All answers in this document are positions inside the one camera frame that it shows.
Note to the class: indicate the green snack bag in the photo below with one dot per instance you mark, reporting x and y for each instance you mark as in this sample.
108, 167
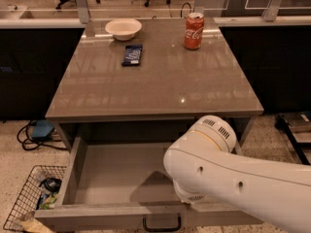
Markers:
47, 201

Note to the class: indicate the red coca-cola can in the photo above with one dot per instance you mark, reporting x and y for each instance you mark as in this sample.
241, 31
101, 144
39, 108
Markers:
194, 29

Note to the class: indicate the black coiled item in basket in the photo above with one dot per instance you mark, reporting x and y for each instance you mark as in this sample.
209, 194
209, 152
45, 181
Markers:
51, 184

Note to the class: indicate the grey top drawer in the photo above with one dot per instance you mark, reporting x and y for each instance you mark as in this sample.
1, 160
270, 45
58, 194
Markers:
125, 186

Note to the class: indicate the white bowl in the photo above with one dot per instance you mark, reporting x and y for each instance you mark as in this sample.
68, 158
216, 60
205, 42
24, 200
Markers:
123, 29

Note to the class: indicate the blue foot pedal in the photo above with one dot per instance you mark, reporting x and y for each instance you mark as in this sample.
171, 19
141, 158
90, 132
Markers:
42, 130

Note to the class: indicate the yellow snack packet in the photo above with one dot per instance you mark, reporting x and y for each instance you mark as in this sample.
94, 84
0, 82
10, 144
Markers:
34, 226

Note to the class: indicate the black cart frame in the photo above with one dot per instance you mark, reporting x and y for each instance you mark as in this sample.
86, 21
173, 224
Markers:
297, 127

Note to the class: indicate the grey drawer cabinet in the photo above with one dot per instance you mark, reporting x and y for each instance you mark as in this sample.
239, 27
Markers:
170, 81

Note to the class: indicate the black wire basket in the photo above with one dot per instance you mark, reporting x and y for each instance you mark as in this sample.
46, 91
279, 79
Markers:
31, 195

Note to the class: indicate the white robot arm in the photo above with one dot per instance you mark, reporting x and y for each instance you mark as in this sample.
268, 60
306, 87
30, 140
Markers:
201, 163

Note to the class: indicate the dark blue snack bar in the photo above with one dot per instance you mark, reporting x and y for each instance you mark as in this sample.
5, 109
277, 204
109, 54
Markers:
132, 55

